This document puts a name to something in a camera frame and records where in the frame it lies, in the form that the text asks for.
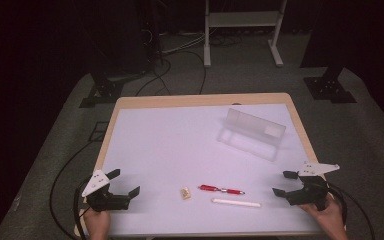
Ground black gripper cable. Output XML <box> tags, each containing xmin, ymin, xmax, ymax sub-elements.
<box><xmin>73</xmin><ymin>178</ymin><xmax>93</xmax><ymax>240</ymax></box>
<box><xmin>326</xmin><ymin>182</ymin><xmax>376</xmax><ymax>240</ymax></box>

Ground person's left hand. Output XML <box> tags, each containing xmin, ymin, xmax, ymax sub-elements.
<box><xmin>83</xmin><ymin>208</ymin><xmax>112</xmax><ymax>235</ymax></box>

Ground white metal stand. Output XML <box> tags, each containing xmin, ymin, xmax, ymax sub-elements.
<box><xmin>203</xmin><ymin>0</ymin><xmax>288</xmax><ymax>69</ymax></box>

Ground thin black floor cable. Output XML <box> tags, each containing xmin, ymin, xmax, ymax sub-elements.
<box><xmin>48</xmin><ymin>140</ymin><xmax>96</xmax><ymax>240</ymax></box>

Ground wooden table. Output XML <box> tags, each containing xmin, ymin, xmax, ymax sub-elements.
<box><xmin>74</xmin><ymin>92</ymin><xmax>347</xmax><ymax>239</ymax></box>

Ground clear plastic pencil case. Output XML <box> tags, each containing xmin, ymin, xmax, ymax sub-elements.
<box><xmin>216</xmin><ymin>107</ymin><xmax>287</xmax><ymax>163</ymax></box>

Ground black stand base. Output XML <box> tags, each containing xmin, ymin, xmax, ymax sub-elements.
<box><xmin>302</xmin><ymin>65</ymin><xmax>358</xmax><ymax>105</ymax></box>
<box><xmin>78</xmin><ymin>77</ymin><xmax>125</xmax><ymax>109</ymax></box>

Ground person's right hand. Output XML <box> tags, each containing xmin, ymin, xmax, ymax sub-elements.
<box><xmin>298</xmin><ymin>194</ymin><xmax>347</xmax><ymax>232</ymax></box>

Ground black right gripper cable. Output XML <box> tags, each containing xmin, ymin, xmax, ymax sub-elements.
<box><xmin>326</xmin><ymin>182</ymin><xmax>376</xmax><ymax>240</ymax></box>

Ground white table mat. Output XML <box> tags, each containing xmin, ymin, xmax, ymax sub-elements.
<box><xmin>101</xmin><ymin>103</ymin><xmax>322</xmax><ymax>235</ymax></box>

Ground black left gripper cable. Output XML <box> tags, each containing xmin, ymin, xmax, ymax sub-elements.
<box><xmin>73</xmin><ymin>178</ymin><xmax>93</xmax><ymax>240</ymax></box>

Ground white pen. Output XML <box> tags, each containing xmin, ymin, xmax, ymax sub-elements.
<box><xmin>211</xmin><ymin>197</ymin><xmax>262</xmax><ymax>209</ymax></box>

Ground white floor cables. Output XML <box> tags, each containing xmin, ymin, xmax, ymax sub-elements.
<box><xmin>159</xmin><ymin>32</ymin><xmax>208</xmax><ymax>55</ymax></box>

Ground red pen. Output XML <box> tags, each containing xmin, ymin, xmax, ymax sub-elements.
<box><xmin>198</xmin><ymin>184</ymin><xmax>246</xmax><ymax>196</ymax></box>

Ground black square floor frame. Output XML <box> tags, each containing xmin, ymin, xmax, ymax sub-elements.
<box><xmin>88</xmin><ymin>121</ymin><xmax>110</xmax><ymax>143</ymax></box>

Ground black looping floor cable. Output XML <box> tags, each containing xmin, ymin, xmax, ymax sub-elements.
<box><xmin>134</xmin><ymin>49</ymin><xmax>208</xmax><ymax>97</ymax></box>

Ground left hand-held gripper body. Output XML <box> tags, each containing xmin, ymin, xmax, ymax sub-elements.
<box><xmin>81</xmin><ymin>169</ymin><xmax>131</xmax><ymax>213</ymax></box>

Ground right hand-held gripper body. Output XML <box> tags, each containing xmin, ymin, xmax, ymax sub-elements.
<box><xmin>284</xmin><ymin>162</ymin><xmax>341</xmax><ymax>212</ymax></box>

